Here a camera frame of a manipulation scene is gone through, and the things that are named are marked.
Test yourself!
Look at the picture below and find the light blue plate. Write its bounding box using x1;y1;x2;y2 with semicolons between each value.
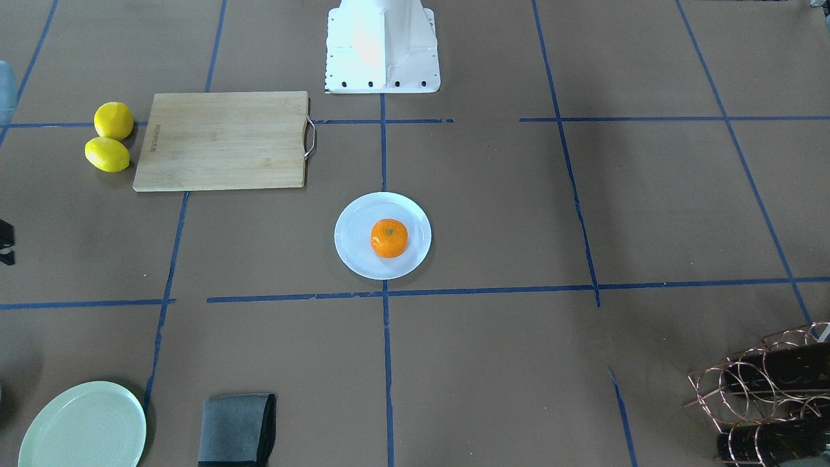
334;192;433;280

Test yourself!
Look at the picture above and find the orange mandarin fruit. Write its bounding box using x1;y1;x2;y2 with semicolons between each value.
370;218;409;258

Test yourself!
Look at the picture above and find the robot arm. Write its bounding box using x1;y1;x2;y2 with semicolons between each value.
1;61;18;266

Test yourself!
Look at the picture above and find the light green plate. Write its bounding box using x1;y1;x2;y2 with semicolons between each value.
18;381;147;466

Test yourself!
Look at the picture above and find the lower yellow lemon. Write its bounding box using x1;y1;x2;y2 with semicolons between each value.
85;136;131;173

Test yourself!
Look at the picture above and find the yellow lemon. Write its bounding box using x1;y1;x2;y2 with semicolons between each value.
85;136;131;173
93;102;136;141

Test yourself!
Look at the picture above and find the upper yellow lemon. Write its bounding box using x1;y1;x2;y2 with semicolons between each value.
93;102;136;141

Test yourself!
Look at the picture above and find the wooden cutting board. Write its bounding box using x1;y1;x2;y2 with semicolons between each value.
133;91;316;193

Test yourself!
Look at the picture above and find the folded grey cloth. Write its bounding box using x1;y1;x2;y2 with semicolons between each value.
198;393;278;466

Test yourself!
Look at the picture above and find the dark wine bottle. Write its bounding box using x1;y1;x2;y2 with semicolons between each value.
723;342;829;397
717;418;829;466

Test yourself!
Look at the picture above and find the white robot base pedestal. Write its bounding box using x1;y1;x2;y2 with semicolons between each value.
324;1;442;95

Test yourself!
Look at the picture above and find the copper wire bottle rack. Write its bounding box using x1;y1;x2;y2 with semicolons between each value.
687;322;829;466

